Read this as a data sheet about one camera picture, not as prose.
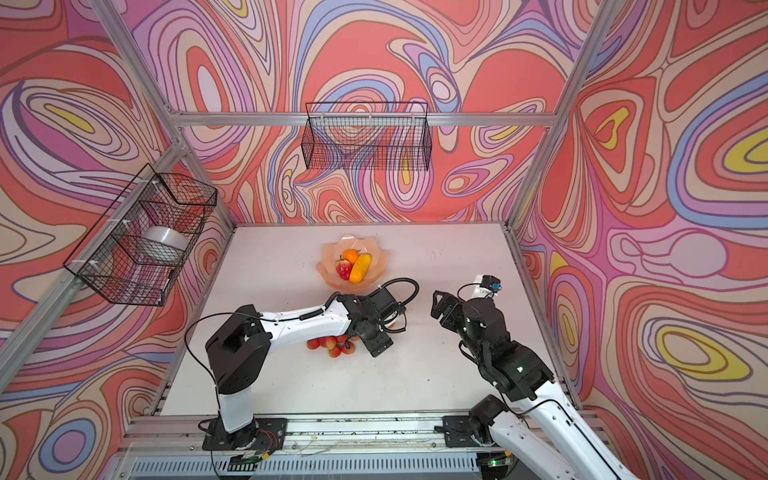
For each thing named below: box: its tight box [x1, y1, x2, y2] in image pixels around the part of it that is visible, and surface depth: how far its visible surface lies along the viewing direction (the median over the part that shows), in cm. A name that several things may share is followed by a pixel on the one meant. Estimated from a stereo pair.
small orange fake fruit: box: [343, 249, 361, 265], surface depth 107 cm
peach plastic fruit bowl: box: [316, 234, 387, 291], surface depth 107 cm
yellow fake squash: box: [349, 253, 372, 284], surface depth 104 cm
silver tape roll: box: [144, 226, 190, 252], surface depth 75 cm
